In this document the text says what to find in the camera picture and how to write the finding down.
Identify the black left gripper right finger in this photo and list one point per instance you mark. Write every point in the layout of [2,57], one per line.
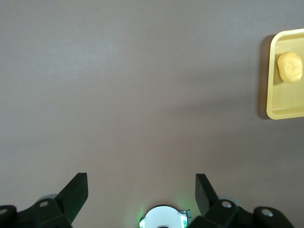
[204,197]

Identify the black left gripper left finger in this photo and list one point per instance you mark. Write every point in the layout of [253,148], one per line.
[71,197]

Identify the yellow potato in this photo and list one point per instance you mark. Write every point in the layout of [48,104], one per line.
[289,67]

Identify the yellow plastic tray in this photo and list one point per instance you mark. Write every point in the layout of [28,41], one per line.
[285,99]

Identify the brown table mat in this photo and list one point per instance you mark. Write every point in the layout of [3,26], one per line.
[118,95]

